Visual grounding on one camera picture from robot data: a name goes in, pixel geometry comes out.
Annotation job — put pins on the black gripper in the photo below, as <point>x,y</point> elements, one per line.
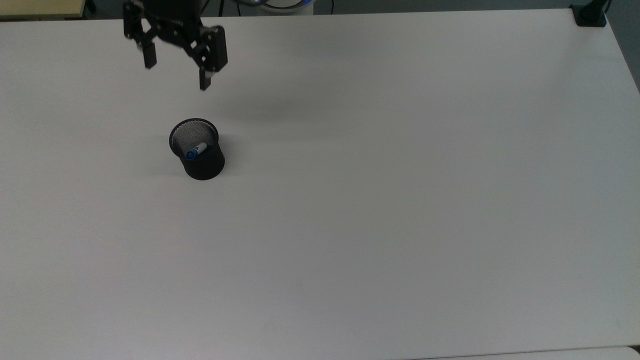
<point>172,17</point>

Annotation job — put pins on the blue and white marker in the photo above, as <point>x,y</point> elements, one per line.
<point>198,149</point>

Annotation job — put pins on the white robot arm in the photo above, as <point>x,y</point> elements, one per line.
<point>287,7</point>

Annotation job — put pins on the black stand legs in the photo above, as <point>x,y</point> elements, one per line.
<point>221,6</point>

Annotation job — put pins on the black mesh pen cup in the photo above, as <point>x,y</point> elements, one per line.
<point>207,168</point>

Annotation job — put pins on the beige side table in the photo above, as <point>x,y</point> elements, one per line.
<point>35,7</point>

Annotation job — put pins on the black camera pole with clamp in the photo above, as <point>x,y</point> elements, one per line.
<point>590,18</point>

